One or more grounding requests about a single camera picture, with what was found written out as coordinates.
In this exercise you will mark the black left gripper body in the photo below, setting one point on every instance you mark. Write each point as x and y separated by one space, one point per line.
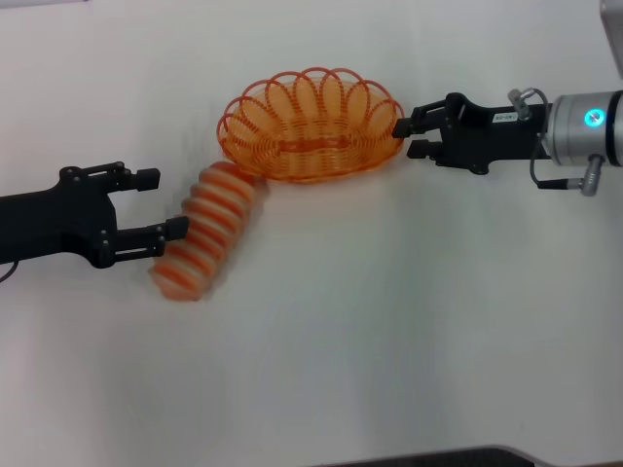
53 224

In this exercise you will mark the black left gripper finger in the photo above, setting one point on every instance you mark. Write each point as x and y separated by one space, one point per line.
147 179
176 227

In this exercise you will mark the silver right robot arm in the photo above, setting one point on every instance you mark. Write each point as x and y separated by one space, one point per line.
584 141

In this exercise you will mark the orange striped toy bread loaf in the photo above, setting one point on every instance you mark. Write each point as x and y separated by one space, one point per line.
214 219

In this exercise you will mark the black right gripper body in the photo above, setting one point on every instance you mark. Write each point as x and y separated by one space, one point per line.
491 138

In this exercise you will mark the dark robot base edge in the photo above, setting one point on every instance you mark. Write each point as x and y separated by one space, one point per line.
462 459

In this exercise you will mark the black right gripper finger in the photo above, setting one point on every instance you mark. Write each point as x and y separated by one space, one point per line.
421 149
403 128

